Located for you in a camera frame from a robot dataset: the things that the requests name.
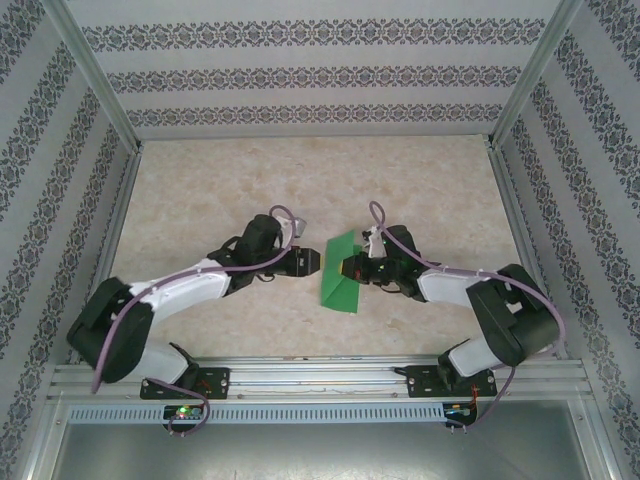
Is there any grey metal tray panel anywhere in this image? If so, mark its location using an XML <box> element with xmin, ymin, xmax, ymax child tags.
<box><xmin>22</xmin><ymin>399</ymin><xmax>621</xmax><ymax>480</ymax></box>

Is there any green cloth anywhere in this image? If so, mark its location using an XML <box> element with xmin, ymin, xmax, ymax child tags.
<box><xmin>318</xmin><ymin>230</ymin><xmax>374</xmax><ymax>315</ymax></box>

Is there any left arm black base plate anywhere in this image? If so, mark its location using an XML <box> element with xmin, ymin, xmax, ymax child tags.
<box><xmin>139</xmin><ymin>366</ymin><xmax>231</xmax><ymax>401</ymax></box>

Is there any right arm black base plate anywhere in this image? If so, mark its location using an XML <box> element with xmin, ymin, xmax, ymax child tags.
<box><xmin>407</xmin><ymin>364</ymin><xmax>496</xmax><ymax>400</ymax></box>

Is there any slotted grey cable duct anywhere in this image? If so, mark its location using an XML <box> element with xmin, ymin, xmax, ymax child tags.
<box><xmin>67</xmin><ymin>402</ymin><xmax>446</xmax><ymax>425</ymax></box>

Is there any aluminium mounting rail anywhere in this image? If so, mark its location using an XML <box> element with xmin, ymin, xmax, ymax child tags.
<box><xmin>47</xmin><ymin>353</ymin><xmax>594</xmax><ymax>403</ymax></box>

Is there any aluminium corner post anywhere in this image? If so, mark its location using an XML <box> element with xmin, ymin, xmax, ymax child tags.
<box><xmin>489</xmin><ymin>0</ymin><xmax>589</xmax><ymax>151</ymax></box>
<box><xmin>42</xmin><ymin>0</ymin><xmax>144</xmax><ymax>154</ymax></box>

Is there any aluminium side rail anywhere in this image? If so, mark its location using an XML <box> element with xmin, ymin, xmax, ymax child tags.
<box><xmin>489</xmin><ymin>144</ymin><xmax>569</xmax><ymax>361</ymax></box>
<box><xmin>67</xmin><ymin>144</ymin><xmax>146</xmax><ymax>364</ymax></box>

